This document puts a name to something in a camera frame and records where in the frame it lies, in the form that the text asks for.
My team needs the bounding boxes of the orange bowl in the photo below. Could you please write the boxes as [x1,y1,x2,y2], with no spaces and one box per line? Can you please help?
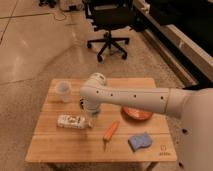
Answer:
[122,107,153,121]

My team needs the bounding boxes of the long bench along wall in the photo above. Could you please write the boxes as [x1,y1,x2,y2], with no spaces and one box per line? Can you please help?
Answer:
[133,0,213,82]

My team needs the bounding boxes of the clear plastic cup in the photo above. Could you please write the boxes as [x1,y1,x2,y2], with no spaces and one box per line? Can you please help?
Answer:
[55,81,71,103]

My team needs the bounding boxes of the wooden folding table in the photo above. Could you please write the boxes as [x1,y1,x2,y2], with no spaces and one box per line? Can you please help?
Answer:
[25,79,177,171]

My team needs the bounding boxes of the black office chair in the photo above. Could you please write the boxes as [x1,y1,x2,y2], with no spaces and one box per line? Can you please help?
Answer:
[82,0,135,62]

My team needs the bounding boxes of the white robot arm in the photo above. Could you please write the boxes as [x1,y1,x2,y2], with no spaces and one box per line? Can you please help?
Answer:
[80,73,213,171]

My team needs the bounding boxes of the orange toy carrot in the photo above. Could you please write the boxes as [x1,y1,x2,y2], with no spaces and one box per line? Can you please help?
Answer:
[103,121,120,149]

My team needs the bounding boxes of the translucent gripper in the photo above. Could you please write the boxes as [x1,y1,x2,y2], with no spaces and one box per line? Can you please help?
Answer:
[84,109,100,128]

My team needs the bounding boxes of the white labelled plastic bottle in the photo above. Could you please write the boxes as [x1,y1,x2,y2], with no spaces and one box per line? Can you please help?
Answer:
[57,115,94,129]

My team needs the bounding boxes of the blue sponge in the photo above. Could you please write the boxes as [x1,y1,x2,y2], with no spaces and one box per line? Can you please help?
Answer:
[128,132,153,151]

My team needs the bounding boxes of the floor cables and power strip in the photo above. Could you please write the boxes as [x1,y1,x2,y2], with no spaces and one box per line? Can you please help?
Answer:
[37,0,84,22]

